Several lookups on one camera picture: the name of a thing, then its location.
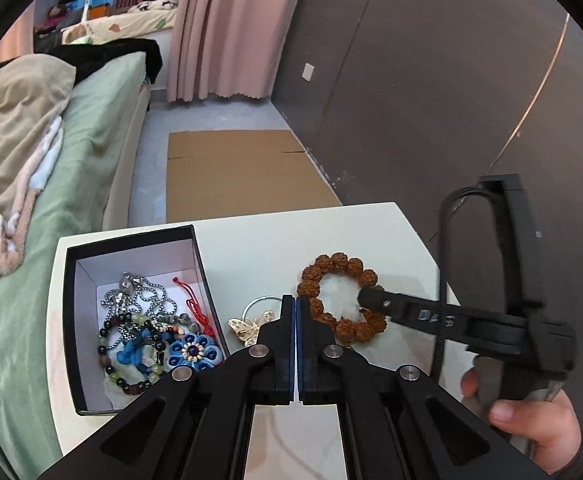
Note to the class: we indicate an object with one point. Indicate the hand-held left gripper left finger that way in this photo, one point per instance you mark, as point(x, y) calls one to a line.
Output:
point(281, 350)

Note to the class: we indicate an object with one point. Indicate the blue flower pendant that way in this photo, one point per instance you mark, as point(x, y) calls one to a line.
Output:
point(191, 351)

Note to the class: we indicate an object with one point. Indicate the black box with white lining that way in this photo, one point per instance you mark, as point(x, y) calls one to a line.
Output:
point(206, 290)

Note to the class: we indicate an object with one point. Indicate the black cloth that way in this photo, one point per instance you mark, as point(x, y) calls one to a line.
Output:
point(121, 50)

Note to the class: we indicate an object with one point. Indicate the pink plush toy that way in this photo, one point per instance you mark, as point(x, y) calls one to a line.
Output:
point(59, 15)

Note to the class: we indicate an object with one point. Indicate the white wall outlet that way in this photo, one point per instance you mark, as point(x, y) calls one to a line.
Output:
point(309, 72)

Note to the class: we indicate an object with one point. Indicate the beige blanket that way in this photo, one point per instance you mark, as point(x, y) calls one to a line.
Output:
point(6, 125)

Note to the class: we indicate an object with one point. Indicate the bed with green sheet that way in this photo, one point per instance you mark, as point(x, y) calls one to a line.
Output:
point(96, 125)

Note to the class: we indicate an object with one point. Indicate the white printed quilt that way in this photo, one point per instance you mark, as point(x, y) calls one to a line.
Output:
point(136, 22)

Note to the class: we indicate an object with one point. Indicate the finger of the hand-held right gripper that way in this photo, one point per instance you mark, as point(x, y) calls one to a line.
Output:
point(411, 312)

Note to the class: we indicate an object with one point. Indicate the pink curtain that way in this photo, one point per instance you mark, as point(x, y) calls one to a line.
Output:
point(14, 40)
point(231, 25)

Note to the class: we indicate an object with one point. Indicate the gold butterfly hoop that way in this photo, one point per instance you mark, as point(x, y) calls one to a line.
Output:
point(249, 330)

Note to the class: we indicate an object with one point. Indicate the brown cardboard sheet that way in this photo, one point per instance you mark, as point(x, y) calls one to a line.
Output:
point(231, 175)

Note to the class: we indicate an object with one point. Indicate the orange box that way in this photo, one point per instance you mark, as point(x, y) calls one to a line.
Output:
point(99, 10)

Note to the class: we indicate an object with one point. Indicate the white sheer cloth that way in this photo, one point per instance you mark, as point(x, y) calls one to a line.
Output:
point(114, 387)

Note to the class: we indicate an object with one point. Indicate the person's right hand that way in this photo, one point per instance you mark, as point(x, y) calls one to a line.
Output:
point(536, 425)

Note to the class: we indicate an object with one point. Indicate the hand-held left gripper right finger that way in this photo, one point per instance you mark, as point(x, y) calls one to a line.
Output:
point(307, 355)

